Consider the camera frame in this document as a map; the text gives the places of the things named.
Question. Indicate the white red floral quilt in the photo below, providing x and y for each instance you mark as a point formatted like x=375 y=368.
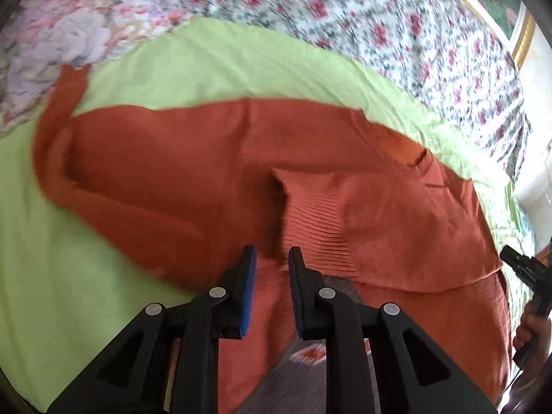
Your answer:
x=438 y=51

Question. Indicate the person's right hand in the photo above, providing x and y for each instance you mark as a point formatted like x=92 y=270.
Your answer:
x=531 y=327

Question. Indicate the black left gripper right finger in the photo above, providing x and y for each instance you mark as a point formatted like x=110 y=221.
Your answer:
x=377 y=358

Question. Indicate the orange knitted sweater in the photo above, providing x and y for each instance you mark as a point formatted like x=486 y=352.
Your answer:
x=180 y=192

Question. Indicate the grey patterned garment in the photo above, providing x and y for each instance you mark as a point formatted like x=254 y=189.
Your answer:
x=272 y=370

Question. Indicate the pink purple floral pillow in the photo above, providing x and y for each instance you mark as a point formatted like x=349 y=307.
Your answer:
x=45 y=35

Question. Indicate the gold framed landscape painting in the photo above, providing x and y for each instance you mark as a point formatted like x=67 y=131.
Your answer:
x=512 y=23

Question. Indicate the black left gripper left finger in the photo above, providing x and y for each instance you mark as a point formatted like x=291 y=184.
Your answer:
x=166 y=359

